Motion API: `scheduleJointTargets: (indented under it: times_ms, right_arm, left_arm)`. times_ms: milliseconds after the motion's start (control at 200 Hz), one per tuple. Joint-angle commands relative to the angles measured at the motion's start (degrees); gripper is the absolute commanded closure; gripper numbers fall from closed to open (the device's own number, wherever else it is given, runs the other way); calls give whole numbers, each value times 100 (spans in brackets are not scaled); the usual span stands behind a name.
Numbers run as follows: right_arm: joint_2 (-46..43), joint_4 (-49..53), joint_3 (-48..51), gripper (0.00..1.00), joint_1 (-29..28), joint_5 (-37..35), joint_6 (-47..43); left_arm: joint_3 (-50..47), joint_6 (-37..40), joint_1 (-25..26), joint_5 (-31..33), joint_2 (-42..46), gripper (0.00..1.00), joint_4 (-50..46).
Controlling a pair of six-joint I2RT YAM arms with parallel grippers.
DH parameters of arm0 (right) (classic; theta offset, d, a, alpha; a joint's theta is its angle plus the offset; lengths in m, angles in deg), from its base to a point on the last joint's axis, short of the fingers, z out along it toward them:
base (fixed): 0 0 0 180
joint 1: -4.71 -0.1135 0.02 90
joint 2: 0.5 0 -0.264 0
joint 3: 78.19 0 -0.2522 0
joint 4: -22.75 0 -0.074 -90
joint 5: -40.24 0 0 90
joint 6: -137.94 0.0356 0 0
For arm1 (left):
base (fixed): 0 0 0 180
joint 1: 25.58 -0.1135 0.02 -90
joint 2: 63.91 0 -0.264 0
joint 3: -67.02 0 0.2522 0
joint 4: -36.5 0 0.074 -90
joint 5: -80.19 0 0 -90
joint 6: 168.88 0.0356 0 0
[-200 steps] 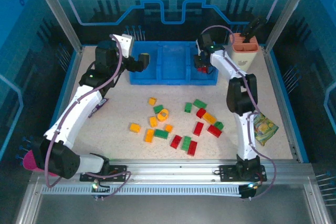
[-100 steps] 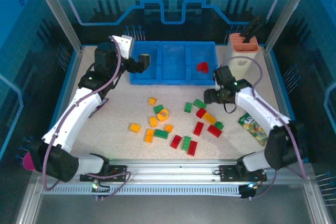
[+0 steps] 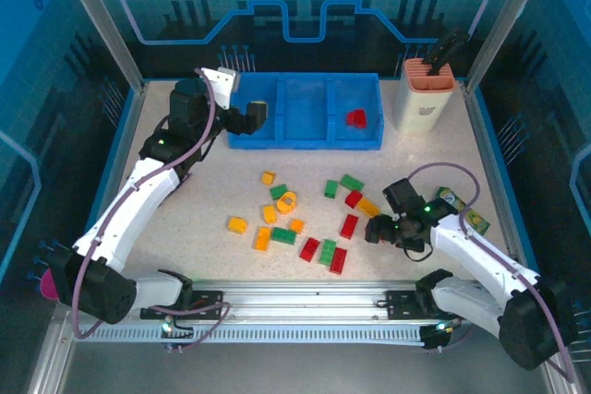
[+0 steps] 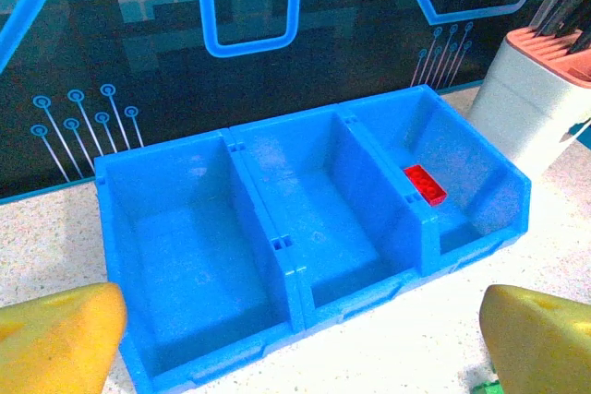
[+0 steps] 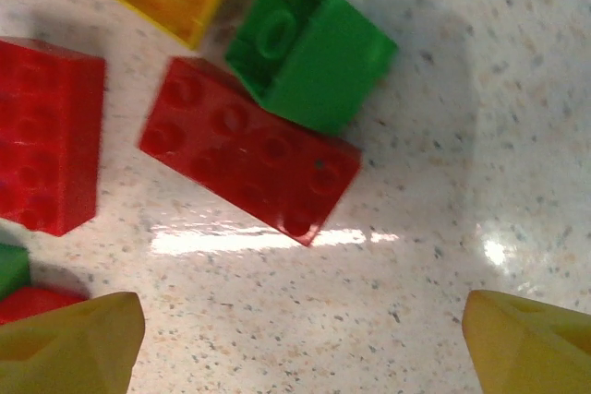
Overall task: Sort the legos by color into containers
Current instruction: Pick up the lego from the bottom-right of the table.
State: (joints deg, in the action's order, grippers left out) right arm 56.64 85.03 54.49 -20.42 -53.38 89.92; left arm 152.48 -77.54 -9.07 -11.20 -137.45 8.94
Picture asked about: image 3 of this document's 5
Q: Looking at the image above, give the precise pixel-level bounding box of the orange arched lego brick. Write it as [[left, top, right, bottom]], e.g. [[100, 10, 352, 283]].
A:
[[275, 190, 299, 215]]

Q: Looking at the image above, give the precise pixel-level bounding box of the long orange lego brick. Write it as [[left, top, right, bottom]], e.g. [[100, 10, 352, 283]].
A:
[[252, 226, 272, 252]]

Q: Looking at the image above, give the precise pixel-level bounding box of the long green lego brick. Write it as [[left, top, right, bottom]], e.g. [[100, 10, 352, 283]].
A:
[[270, 226, 297, 245], [318, 238, 338, 266]]

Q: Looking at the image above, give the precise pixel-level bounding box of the cream knife block salmon top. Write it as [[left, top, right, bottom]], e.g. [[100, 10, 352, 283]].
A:
[[393, 57, 458, 136]]

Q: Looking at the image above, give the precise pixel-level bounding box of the white slotted cable duct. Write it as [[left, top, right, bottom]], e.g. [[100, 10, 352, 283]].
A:
[[80, 325, 428, 345]]

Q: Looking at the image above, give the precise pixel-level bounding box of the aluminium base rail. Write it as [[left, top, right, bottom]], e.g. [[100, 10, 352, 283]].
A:
[[124, 279, 509, 327]]

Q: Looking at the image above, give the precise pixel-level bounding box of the long red lego brick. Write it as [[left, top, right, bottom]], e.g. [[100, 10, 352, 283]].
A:
[[298, 236, 321, 262], [340, 213, 360, 240], [329, 247, 348, 276]]

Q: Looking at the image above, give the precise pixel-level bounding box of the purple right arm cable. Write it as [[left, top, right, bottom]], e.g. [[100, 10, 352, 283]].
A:
[[405, 161, 576, 384]]

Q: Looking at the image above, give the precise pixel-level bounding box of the blue three-compartment bin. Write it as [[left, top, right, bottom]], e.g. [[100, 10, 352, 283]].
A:
[[226, 71, 384, 150]]

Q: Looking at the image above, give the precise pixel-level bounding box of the blue table side strip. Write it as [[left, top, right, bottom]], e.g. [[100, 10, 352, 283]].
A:
[[474, 88, 546, 287], [76, 88, 142, 270]]

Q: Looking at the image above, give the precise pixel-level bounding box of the yellow green snack packet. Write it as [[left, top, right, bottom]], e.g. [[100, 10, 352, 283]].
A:
[[436, 185, 491, 234]]

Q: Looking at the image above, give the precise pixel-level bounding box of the long yellow lego brick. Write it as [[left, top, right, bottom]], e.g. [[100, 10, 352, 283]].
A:
[[356, 197, 382, 219]]

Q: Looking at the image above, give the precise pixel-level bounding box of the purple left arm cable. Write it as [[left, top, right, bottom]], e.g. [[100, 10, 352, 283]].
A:
[[71, 66, 232, 352]]

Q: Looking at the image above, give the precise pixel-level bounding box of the aluminium frame post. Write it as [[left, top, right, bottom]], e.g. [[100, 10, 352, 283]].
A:
[[50, 0, 149, 93], [463, 0, 560, 90]]

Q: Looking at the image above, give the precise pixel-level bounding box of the black knife handle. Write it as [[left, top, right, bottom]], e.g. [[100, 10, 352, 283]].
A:
[[424, 29, 470, 78]]

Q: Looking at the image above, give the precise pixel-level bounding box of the thin black gripper wire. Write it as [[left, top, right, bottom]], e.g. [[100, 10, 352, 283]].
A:
[[402, 239, 435, 262]]

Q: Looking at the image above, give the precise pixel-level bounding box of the aluminium table side rail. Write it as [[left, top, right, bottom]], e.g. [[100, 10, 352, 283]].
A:
[[463, 82, 532, 282], [85, 82, 149, 275]]

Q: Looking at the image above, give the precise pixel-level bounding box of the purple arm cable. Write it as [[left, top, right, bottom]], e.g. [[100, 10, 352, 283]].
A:
[[405, 161, 576, 384], [71, 66, 232, 352]]

